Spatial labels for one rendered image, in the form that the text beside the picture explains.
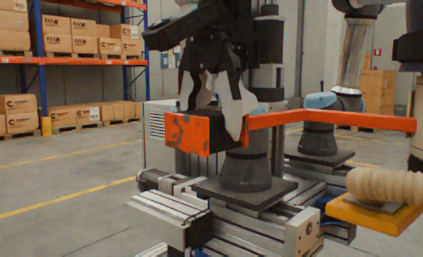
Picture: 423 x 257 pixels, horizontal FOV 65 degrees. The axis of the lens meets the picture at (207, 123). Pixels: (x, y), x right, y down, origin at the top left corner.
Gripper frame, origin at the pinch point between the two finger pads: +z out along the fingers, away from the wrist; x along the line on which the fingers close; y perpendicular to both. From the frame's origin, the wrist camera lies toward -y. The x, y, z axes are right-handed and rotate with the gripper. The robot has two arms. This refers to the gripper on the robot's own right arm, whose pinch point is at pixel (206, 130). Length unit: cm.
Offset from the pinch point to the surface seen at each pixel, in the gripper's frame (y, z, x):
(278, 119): 15.7, -0.3, -1.1
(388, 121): 24.6, -0.5, -15.4
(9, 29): 140, -89, 699
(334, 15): 338, -72, 153
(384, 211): 15.5, 10.7, -18.9
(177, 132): -4.2, -0.2, 1.2
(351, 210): 13.3, 10.9, -15.3
